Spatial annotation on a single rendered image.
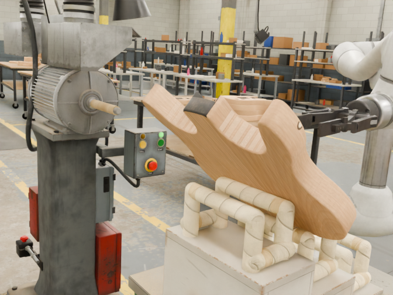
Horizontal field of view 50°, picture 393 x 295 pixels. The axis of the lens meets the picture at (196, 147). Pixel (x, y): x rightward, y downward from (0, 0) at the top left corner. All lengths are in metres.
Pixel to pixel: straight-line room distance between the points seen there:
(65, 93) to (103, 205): 0.62
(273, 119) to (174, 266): 0.45
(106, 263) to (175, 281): 1.19
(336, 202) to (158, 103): 0.36
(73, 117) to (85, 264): 0.73
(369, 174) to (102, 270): 1.24
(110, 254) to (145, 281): 1.04
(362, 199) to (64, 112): 1.19
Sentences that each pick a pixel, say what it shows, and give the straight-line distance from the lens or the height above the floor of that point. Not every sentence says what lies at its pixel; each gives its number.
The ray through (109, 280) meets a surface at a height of 0.39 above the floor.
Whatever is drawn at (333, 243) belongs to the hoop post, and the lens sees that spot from 0.95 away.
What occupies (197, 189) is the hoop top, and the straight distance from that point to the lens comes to 0.82.
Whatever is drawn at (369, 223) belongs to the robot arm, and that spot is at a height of 0.85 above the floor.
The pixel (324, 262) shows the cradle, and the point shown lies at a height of 1.06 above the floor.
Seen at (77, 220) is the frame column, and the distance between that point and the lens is 1.97.
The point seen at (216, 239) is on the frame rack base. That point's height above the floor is 1.10.
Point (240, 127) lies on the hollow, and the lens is 0.70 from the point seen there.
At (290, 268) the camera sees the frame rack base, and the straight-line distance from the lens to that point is 0.80.
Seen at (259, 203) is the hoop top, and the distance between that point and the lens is 0.82.
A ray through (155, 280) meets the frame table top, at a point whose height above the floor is 0.93.
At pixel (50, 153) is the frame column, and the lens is 1.85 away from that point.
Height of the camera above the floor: 1.47
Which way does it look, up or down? 13 degrees down
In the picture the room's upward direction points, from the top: 3 degrees clockwise
